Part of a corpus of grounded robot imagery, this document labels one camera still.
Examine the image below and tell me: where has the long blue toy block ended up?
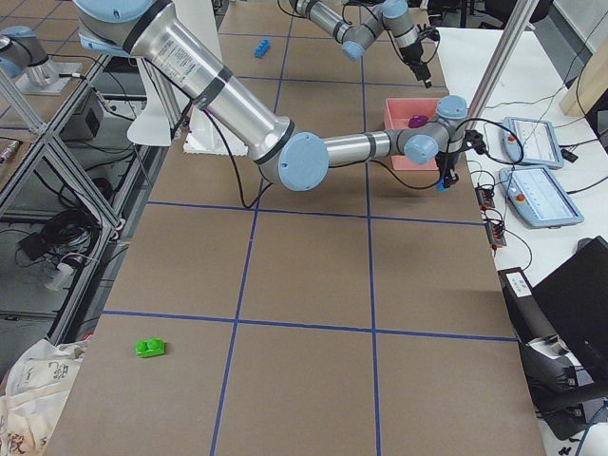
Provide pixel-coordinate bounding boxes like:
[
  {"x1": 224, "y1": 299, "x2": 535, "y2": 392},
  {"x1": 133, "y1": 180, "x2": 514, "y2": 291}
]
[{"x1": 254, "y1": 38, "x2": 272, "y2": 59}]

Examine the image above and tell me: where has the small blue toy block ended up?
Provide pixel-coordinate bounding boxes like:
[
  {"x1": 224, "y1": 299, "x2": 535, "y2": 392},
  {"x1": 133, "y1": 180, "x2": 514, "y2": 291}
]
[{"x1": 436, "y1": 180, "x2": 448, "y2": 192}]

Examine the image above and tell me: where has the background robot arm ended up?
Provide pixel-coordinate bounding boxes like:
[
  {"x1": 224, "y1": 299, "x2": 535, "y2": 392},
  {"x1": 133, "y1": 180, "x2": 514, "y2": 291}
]
[{"x1": 1, "y1": 26, "x2": 82, "y2": 96}]

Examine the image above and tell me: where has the lower teach pendant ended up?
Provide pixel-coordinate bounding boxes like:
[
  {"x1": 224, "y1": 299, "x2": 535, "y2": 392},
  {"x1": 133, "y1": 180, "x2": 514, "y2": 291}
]
[{"x1": 499, "y1": 165, "x2": 584, "y2": 228}]

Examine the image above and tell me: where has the orange connector board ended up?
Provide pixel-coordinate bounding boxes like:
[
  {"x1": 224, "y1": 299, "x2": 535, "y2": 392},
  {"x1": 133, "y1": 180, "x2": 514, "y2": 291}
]
[{"x1": 475, "y1": 186, "x2": 495, "y2": 211}]

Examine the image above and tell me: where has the purple toy block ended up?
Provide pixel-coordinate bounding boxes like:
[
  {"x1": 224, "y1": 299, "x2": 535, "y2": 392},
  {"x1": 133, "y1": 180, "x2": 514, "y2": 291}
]
[{"x1": 408, "y1": 114, "x2": 428, "y2": 128}]

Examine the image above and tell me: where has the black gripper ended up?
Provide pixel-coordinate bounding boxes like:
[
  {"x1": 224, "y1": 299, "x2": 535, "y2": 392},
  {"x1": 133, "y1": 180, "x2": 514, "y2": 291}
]
[
  {"x1": 436, "y1": 129, "x2": 485, "y2": 186},
  {"x1": 398, "y1": 25, "x2": 440, "y2": 88}
]

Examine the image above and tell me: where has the white printed tote bag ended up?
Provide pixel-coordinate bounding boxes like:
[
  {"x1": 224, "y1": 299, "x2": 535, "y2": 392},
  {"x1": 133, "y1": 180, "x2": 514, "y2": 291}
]
[{"x1": 1, "y1": 339, "x2": 90, "y2": 455}]

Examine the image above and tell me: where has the green toy block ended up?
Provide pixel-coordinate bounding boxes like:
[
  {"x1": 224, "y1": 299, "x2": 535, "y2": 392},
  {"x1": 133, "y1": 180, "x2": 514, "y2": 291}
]
[{"x1": 134, "y1": 337, "x2": 165, "y2": 358}]

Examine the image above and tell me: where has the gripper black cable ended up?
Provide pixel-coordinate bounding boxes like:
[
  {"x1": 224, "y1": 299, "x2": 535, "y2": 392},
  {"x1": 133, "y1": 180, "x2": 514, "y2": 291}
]
[
  {"x1": 189, "y1": 104, "x2": 525, "y2": 211},
  {"x1": 341, "y1": 0, "x2": 443, "y2": 66}
]

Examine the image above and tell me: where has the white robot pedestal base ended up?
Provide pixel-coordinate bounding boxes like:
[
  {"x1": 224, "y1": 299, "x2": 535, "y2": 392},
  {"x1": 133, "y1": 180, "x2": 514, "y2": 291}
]
[{"x1": 127, "y1": 0, "x2": 226, "y2": 154}]

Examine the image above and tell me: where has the pink plastic box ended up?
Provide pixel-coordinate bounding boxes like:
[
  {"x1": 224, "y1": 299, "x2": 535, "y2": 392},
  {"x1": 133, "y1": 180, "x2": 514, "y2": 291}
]
[{"x1": 384, "y1": 98, "x2": 440, "y2": 171}]

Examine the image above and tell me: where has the aluminium frame rack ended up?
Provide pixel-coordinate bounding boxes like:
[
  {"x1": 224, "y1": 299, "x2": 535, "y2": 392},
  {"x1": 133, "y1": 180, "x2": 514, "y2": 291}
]
[{"x1": 1, "y1": 50, "x2": 161, "y2": 349}]

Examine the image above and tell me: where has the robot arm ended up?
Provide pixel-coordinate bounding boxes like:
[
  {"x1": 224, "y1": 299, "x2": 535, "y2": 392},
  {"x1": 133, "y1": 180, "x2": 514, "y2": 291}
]
[
  {"x1": 276, "y1": 1, "x2": 441, "y2": 88},
  {"x1": 76, "y1": 1, "x2": 483, "y2": 191}
]

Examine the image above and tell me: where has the upper teach pendant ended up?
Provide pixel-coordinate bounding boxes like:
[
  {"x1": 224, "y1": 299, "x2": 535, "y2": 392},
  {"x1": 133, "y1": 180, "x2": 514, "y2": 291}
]
[{"x1": 502, "y1": 117, "x2": 564, "y2": 169}]

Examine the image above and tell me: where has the teach pendant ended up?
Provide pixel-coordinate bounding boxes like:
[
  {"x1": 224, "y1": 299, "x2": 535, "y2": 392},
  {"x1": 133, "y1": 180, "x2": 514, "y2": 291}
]
[
  {"x1": 499, "y1": 165, "x2": 584, "y2": 228},
  {"x1": 502, "y1": 117, "x2": 564, "y2": 169}
]

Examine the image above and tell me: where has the aluminium frame post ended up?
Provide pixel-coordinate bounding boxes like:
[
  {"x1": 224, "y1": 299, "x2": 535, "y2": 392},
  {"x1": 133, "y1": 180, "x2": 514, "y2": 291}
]
[{"x1": 457, "y1": 0, "x2": 540, "y2": 131}]

